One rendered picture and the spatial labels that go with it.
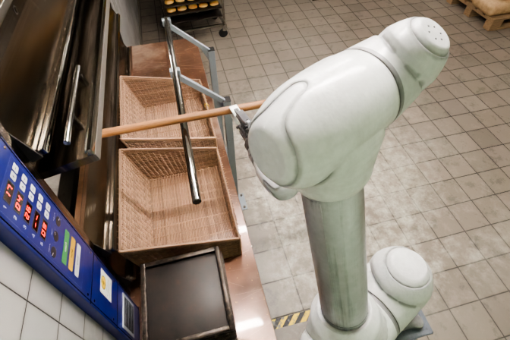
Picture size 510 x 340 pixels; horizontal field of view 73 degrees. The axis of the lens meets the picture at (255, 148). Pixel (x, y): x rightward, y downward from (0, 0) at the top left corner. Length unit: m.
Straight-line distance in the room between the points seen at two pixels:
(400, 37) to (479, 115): 3.12
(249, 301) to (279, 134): 1.22
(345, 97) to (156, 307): 1.01
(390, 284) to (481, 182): 2.21
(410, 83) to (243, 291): 1.24
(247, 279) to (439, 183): 1.78
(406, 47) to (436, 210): 2.27
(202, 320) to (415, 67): 0.99
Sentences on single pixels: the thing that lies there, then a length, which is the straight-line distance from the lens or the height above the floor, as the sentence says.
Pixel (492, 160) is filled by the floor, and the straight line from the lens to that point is 3.26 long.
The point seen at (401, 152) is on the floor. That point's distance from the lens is 2.99.
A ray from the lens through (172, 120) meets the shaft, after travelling 1.29.
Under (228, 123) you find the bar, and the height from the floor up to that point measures 0.80.
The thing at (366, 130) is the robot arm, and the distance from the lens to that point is 0.45.
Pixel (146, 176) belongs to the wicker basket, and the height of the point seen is 0.62.
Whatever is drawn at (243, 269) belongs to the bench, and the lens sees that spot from 1.62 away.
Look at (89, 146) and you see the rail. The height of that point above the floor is 1.44.
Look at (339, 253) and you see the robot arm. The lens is 0.61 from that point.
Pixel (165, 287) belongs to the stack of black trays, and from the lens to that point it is 1.29.
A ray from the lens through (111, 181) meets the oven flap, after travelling 1.53.
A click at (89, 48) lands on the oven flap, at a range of 1.40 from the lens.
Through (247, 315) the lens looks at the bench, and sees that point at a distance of 1.55.
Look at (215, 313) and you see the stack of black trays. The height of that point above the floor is 0.90.
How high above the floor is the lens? 2.07
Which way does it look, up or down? 48 degrees down
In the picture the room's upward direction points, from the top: 1 degrees counter-clockwise
